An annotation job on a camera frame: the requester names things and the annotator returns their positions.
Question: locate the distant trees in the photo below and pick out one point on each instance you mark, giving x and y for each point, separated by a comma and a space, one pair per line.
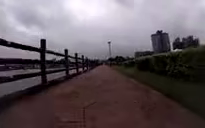
116, 60

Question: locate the tall pale pole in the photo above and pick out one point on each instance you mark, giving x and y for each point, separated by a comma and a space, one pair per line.
109, 50

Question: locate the red brick path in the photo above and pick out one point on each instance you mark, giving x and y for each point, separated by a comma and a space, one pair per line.
103, 93

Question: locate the low grey building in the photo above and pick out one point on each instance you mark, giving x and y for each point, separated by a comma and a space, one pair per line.
143, 53

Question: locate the tall grey building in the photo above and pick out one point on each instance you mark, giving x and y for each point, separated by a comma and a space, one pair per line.
160, 42

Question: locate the green hedge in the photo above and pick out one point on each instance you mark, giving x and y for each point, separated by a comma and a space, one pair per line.
183, 61

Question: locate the group of grey buildings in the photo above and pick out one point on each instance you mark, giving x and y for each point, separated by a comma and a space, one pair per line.
186, 42

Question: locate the grey water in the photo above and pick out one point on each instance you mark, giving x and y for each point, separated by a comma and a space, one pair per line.
10, 85

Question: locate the dark wooden rail fence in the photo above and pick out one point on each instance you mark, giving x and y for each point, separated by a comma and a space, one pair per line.
43, 61

